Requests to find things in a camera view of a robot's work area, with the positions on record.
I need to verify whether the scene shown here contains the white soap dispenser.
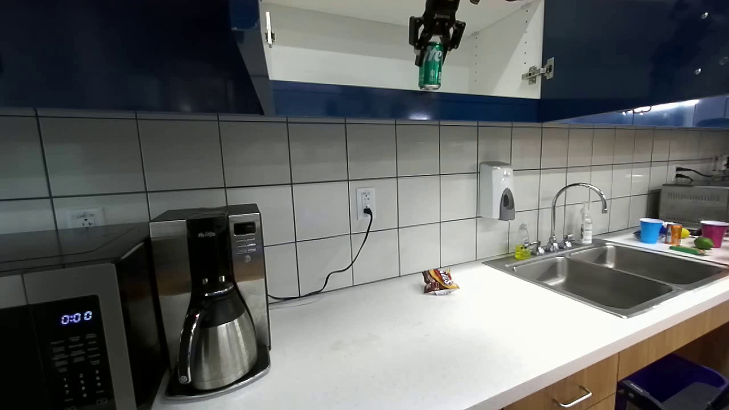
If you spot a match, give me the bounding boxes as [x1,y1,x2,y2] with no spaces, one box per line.
[477,161,519,222]

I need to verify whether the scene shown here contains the dark blue bin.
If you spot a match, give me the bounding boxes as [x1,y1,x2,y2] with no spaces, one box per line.
[612,351,729,410]

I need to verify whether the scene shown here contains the dark blue closed wall cabinet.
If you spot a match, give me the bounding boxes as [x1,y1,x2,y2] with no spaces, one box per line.
[0,0,264,117]

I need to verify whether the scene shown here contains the blue cup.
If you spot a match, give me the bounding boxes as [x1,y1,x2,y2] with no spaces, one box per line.
[637,217,671,245]

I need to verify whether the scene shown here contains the open white-lined wall cabinet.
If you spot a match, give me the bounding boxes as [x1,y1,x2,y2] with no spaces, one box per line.
[257,0,549,103]

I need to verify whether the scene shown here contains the magenta cup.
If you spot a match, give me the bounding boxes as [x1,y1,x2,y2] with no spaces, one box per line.
[698,219,729,250]

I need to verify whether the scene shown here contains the grey steel appliance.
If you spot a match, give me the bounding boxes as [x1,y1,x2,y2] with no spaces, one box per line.
[657,164,729,227]

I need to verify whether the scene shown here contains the steel coffee carafe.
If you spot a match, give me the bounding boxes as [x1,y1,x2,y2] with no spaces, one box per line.
[176,283,262,394]

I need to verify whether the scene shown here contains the green soda can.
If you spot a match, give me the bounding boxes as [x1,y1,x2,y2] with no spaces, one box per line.
[417,34,446,92]

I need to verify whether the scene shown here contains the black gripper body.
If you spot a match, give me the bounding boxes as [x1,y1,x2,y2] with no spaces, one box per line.
[420,0,463,39]

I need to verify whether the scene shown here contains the stainless steel double sink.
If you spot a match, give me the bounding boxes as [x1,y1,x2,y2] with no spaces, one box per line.
[485,238,729,319]

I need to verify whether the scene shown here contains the blue open cabinet door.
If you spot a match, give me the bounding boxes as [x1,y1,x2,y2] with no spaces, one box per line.
[226,0,278,116]

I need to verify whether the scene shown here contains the steel coffee maker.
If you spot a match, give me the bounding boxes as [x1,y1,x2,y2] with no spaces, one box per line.
[147,203,274,400]

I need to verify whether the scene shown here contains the white wall outlet with plug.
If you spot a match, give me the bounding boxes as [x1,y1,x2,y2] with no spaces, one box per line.
[354,185,380,226]

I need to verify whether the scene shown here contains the clear dish soap bottle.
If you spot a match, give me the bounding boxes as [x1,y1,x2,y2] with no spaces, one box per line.
[578,204,598,245]

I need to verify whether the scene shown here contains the chrome gooseneck faucet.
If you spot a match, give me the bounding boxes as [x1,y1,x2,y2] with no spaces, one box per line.
[529,180,610,256]

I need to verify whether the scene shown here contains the white empty wall outlet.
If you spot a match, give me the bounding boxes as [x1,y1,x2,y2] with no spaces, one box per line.
[69,206,108,231]

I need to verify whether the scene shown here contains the wooden drawer with metal handle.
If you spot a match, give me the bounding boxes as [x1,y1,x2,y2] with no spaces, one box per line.
[503,352,623,410]

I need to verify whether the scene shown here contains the orange snack packet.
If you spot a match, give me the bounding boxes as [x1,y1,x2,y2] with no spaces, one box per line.
[420,267,460,295]

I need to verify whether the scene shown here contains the metal cabinet hinge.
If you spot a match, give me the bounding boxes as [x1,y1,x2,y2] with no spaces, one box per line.
[519,57,559,86]

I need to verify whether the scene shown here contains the blue glossy cabinet door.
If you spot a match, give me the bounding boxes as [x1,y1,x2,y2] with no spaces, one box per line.
[540,0,729,108]

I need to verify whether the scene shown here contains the steel microwave oven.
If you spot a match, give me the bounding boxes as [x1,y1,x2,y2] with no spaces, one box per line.
[0,226,166,410]

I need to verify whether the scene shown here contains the black power cord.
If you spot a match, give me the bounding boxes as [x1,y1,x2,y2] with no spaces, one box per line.
[267,206,378,305]

